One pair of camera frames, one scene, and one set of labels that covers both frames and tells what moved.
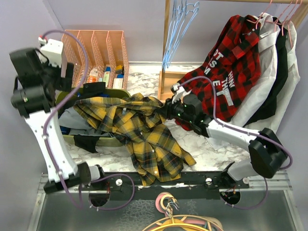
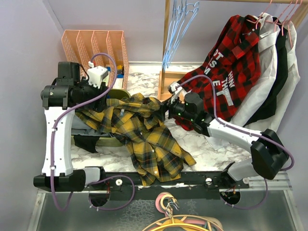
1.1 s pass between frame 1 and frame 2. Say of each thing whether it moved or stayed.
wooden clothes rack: stayed
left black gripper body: moved
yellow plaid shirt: stayed
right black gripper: stayed
